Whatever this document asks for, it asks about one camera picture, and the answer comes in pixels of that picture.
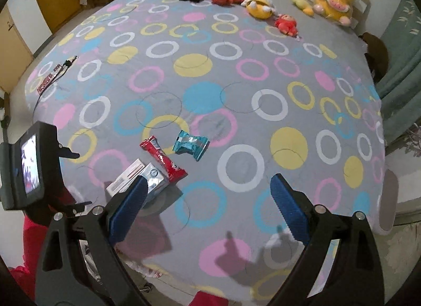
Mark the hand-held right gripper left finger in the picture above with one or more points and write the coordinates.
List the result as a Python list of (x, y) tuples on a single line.
[(130, 207)]

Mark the red snack wrapper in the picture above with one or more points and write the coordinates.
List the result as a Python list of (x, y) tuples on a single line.
[(162, 158)]

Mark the phone with red case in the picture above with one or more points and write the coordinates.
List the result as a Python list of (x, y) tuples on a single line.
[(47, 79)]

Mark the yellow and white plush toy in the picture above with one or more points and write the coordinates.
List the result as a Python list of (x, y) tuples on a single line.
[(259, 5)]

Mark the dark brown chair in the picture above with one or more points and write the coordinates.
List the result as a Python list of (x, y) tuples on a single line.
[(375, 52)]

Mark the green patterned curtain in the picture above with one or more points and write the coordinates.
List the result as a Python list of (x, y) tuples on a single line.
[(401, 62)]

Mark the person's left forearm red sleeve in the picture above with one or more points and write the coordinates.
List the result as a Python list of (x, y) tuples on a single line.
[(33, 246)]

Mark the person's right leg red pants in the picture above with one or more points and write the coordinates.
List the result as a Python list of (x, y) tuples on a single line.
[(209, 299)]

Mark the teal wrapper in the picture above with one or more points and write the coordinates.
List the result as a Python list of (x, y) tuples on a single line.
[(190, 143)]

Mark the small red plush doll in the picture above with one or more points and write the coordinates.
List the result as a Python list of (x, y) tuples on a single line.
[(286, 24)]

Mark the small yellow plush toy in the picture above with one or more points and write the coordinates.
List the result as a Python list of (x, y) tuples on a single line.
[(301, 1)]

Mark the red and white box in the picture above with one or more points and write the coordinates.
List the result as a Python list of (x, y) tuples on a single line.
[(125, 176)]

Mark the bed with circle-print sheet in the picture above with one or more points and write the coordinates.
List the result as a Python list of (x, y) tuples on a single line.
[(213, 89)]

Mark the wooden door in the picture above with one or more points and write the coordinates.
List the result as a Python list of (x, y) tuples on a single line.
[(13, 49)]

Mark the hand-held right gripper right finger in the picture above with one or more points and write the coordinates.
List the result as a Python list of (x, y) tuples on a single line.
[(289, 207)]

